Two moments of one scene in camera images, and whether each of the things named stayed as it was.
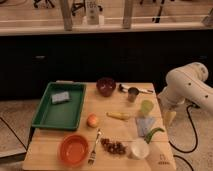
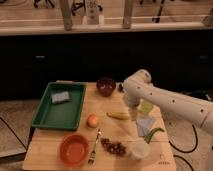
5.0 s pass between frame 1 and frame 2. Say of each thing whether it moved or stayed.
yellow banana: stayed
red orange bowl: stayed
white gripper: moved
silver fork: stayed
